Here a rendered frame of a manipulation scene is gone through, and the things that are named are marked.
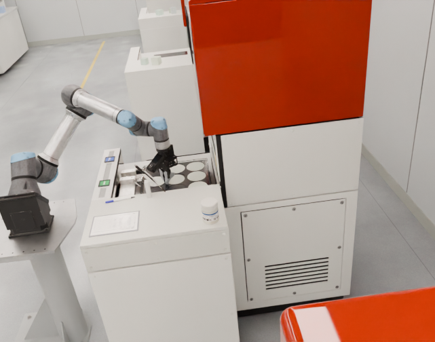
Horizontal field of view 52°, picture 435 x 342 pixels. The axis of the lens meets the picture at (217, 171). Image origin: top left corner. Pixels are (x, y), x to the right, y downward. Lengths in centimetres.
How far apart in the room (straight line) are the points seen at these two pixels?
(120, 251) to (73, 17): 866
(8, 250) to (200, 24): 136
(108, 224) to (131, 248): 16
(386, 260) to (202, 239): 164
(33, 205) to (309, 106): 137
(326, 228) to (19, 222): 155
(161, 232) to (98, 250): 27
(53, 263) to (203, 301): 83
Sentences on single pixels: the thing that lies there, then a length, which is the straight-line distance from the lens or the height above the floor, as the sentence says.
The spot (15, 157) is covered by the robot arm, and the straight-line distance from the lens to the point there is 237.
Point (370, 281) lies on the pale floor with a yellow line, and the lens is 307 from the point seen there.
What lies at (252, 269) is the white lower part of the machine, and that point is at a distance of 252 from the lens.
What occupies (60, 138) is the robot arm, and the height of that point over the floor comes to 117.
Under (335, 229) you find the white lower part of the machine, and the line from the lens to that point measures 248.
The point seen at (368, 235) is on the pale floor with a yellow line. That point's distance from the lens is 342.
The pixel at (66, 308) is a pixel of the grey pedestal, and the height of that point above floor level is 30.
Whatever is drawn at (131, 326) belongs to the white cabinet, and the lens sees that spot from 226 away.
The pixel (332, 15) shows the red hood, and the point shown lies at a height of 170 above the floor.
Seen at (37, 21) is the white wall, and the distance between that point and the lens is 1049.
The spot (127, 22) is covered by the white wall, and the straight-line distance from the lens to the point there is 1018.
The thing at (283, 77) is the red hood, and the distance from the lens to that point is 200.
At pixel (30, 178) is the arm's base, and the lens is 234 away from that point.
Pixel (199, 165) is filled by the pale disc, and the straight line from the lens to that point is 248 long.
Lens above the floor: 210
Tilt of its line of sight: 30 degrees down
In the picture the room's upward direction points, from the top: 6 degrees counter-clockwise
